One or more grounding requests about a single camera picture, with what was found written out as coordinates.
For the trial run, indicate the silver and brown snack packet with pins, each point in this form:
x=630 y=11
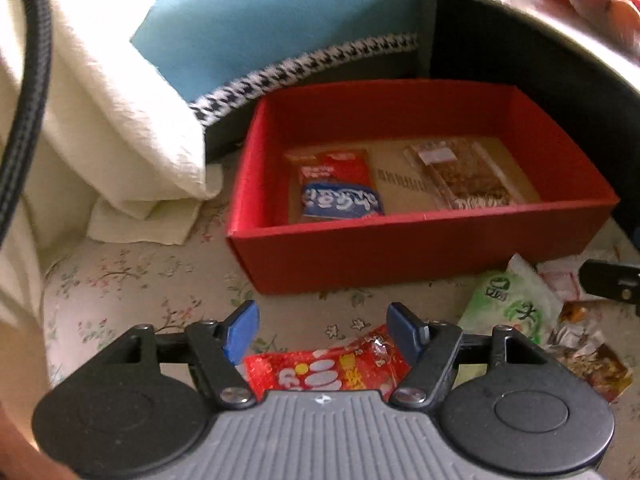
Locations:
x=590 y=360

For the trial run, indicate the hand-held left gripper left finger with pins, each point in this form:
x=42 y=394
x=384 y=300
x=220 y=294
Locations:
x=242 y=327

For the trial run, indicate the blue cushion with houndstooth trim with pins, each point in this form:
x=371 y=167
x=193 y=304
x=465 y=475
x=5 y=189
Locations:
x=280 y=20

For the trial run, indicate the red crinkled snack packet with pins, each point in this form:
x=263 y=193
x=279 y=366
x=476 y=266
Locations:
x=320 y=370

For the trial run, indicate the dark side table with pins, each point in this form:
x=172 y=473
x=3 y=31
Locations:
x=500 y=50

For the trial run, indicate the clear packet of brown snack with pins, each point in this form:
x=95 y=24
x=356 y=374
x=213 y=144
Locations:
x=465 y=170

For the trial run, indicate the red and white snack packet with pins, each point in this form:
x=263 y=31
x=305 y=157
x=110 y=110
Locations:
x=340 y=165

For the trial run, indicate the green snack packet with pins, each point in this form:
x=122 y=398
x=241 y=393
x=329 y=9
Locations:
x=505 y=300

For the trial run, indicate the white blanket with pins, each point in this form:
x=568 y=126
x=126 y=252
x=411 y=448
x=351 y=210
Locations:
x=115 y=85

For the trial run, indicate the blue snack packet white lettering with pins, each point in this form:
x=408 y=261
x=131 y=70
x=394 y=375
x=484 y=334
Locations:
x=340 y=201

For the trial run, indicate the floral bed sheet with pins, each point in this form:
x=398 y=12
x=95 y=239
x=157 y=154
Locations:
x=125 y=280

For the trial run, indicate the red cardboard box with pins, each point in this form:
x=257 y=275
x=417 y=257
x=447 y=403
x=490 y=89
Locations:
x=400 y=250

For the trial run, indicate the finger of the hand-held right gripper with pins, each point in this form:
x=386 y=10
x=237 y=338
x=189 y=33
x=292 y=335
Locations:
x=610 y=282

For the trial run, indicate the red and white flat packet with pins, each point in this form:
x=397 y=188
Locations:
x=557 y=280

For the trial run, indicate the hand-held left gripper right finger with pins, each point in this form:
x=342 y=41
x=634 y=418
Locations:
x=400 y=330

